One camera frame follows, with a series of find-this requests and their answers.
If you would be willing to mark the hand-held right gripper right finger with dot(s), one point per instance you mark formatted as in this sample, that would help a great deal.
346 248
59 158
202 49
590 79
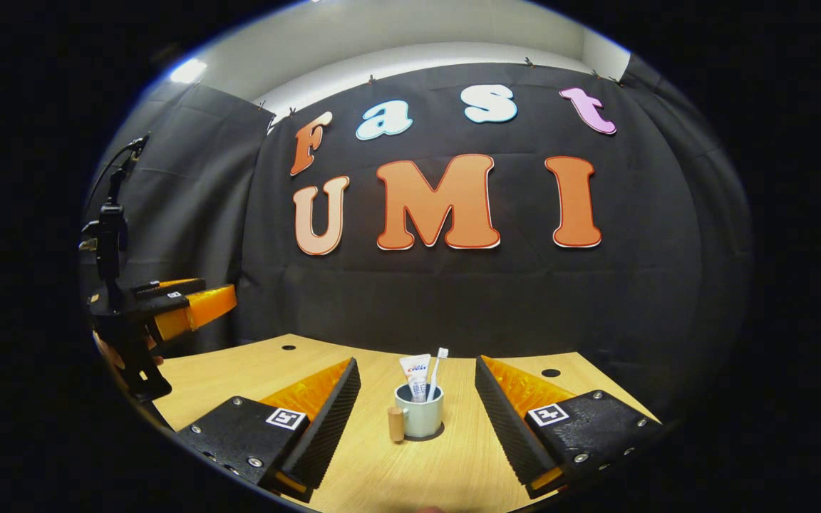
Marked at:
507 427

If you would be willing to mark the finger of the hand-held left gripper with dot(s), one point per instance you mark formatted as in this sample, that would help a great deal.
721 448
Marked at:
168 288
193 308

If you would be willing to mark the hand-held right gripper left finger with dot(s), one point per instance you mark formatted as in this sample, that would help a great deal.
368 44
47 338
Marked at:
328 427

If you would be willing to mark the dark brown round coaster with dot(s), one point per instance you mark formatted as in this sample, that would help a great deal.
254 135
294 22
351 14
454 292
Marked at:
437 434

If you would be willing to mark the white toothbrush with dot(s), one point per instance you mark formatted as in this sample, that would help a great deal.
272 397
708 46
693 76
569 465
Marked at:
439 363

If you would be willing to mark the white toothpaste tube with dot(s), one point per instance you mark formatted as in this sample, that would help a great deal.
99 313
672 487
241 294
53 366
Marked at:
416 370

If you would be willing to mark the wooden desktop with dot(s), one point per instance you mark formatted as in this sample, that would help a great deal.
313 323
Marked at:
382 477

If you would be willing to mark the ceiling light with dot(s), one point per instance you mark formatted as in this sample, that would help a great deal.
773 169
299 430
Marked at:
188 71

